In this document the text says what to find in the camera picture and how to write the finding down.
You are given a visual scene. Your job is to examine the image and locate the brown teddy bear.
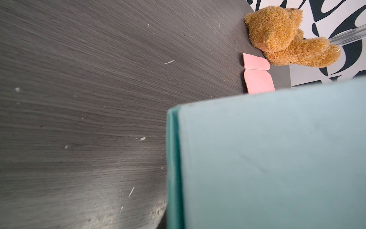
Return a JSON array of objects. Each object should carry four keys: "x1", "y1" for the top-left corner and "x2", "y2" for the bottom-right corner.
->
[{"x1": 244, "y1": 6, "x2": 341, "y2": 68}]

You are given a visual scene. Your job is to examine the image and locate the pink flat paper box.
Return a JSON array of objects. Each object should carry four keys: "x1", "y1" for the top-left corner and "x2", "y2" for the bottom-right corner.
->
[{"x1": 243, "y1": 53, "x2": 275, "y2": 94}]

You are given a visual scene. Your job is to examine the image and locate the light blue paper box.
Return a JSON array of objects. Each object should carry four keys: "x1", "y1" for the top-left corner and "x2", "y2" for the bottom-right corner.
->
[{"x1": 166, "y1": 78, "x2": 366, "y2": 229}]

